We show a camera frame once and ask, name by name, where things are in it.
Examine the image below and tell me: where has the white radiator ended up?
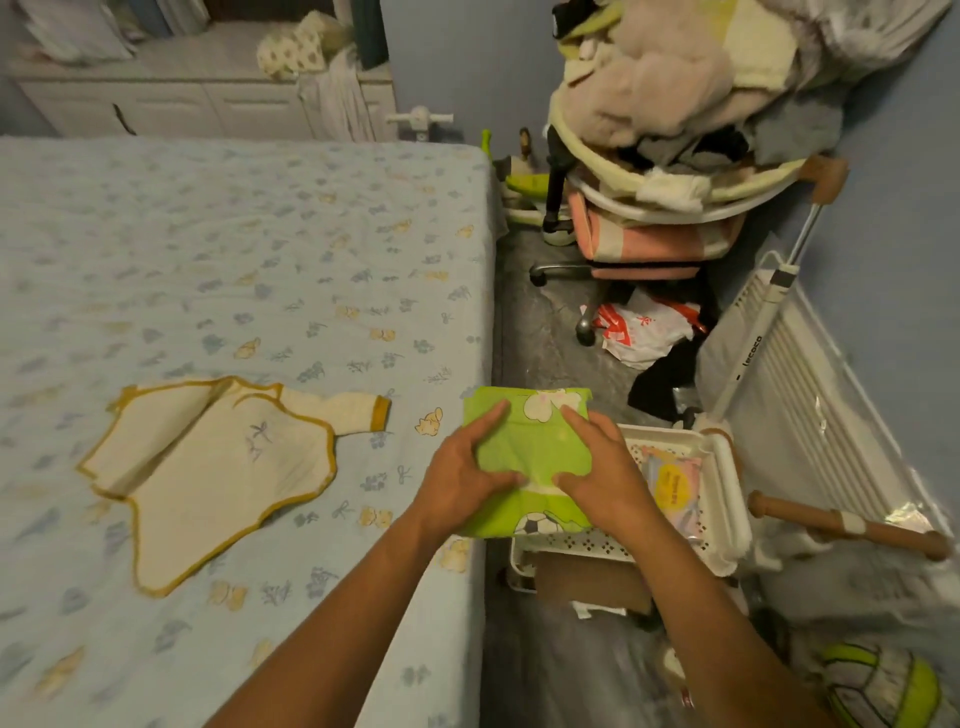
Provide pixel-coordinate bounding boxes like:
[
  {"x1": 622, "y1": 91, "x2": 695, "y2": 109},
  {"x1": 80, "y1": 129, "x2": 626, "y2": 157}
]
[{"x1": 697, "y1": 251, "x2": 954, "y2": 541}]

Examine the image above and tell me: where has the white plastic basket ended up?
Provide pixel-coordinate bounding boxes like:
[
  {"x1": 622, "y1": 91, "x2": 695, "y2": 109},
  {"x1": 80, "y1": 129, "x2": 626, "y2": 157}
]
[{"x1": 509, "y1": 423, "x2": 753, "y2": 594}]

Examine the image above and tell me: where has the green and white ball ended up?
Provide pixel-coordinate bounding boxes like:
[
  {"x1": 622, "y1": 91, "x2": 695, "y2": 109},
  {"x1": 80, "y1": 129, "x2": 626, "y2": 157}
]
[{"x1": 817, "y1": 641, "x2": 960, "y2": 728}]

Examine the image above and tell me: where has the person's left forearm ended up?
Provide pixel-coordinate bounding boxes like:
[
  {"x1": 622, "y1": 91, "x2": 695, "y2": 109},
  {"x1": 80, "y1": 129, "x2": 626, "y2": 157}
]
[{"x1": 202, "y1": 504, "x2": 451, "y2": 728}]

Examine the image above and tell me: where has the pink office chair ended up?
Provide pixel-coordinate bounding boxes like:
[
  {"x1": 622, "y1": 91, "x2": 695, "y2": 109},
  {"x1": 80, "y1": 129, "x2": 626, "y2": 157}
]
[{"x1": 528, "y1": 126, "x2": 751, "y2": 348}]

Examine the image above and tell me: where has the person's left hand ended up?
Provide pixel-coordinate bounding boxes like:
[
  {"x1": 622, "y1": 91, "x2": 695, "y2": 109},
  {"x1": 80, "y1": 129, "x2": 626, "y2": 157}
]
[{"x1": 411, "y1": 399, "x2": 528, "y2": 529}]

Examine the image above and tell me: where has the bed with blue floral sheet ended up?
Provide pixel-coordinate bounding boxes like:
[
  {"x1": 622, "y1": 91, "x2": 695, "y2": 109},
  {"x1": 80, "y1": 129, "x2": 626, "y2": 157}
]
[{"x1": 0, "y1": 135, "x2": 504, "y2": 728}]

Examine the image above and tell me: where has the green printed cloth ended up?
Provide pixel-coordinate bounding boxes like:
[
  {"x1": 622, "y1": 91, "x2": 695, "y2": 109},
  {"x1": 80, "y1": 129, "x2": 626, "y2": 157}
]
[{"x1": 458, "y1": 386, "x2": 597, "y2": 540}]

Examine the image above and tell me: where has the cream patterned cloth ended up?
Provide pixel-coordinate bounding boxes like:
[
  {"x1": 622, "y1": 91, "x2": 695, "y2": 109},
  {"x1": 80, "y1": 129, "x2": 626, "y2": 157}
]
[{"x1": 256, "y1": 11, "x2": 350, "y2": 80}]

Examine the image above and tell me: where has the white plastic bag red print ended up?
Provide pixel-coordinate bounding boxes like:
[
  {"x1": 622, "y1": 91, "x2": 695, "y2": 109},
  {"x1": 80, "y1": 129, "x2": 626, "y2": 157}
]
[{"x1": 581, "y1": 288, "x2": 706, "y2": 370}]

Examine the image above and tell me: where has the brown wooden rod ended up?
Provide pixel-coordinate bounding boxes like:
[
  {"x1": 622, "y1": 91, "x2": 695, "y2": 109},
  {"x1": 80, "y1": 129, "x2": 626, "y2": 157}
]
[{"x1": 747, "y1": 491, "x2": 952, "y2": 562}]

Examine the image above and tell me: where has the green toy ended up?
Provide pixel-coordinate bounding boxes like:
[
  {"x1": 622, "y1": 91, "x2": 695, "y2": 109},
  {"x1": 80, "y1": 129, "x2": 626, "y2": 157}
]
[{"x1": 480, "y1": 129, "x2": 552, "y2": 226}]

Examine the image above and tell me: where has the white cabinet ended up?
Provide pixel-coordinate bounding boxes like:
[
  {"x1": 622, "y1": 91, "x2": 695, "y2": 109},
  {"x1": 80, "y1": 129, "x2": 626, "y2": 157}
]
[{"x1": 7, "y1": 22, "x2": 399, "y2": 142}]

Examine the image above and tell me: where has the pink packet with yellow label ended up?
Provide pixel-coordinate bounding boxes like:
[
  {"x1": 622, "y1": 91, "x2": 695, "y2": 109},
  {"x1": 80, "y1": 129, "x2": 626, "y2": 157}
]
[{"x1": 641, "y1": 447, "x2": 706, "y2": 537}]

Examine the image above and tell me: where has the cream baby shirt yellow trim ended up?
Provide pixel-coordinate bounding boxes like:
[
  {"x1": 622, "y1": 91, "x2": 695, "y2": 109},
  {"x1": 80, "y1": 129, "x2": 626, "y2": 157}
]
[{"x1": 76, "y1": 375, "x2": 393, "y2": 599}]

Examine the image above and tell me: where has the black garment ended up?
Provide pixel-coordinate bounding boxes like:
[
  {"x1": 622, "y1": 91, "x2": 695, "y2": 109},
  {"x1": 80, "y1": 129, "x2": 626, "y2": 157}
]
[{"x1": 627, "y1": 333, "x2": 710, "y2": 423}]

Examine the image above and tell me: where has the person's right hand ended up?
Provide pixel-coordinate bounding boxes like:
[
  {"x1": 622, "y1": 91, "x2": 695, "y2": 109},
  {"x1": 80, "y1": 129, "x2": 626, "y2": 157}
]
[{"x1": 553, "y1": 405, "x2": 661, "y2": 540}]

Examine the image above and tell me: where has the pile of clothes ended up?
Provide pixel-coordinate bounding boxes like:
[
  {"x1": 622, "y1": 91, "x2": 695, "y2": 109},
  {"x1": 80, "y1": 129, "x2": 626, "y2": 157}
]
[{"x1": 551, "y1": 0, "x2": 954, "y2": 213}]

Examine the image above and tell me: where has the white hanging cloth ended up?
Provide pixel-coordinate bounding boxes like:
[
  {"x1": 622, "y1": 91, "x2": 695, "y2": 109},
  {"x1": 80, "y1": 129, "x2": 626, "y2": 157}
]
[{"x1": 297, "y1": 46, "x2": 376, "y2": 144}]

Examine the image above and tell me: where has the person's right forearm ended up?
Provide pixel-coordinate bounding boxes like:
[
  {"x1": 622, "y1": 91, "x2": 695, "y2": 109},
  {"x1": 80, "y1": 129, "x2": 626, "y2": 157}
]
[{"x1": 624, "y1": 504, "x2": 841, "y2": 728}]

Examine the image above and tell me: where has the brown cardboard piece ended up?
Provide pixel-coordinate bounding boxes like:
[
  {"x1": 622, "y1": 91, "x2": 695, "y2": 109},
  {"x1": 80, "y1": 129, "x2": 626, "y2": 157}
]
[{"x1": 532, "y1": 551, "x2": 655, "y2": 615}]

